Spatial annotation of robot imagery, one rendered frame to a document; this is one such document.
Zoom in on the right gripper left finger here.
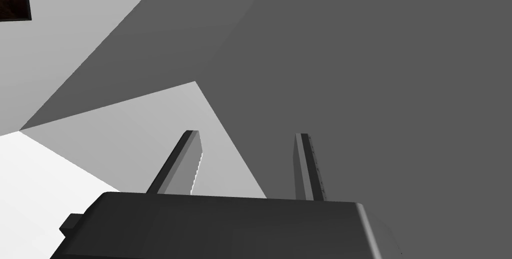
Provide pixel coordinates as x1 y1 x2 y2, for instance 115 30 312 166
145 129 204 196

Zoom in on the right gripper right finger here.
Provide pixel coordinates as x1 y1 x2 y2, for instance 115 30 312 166
293 132 327 202

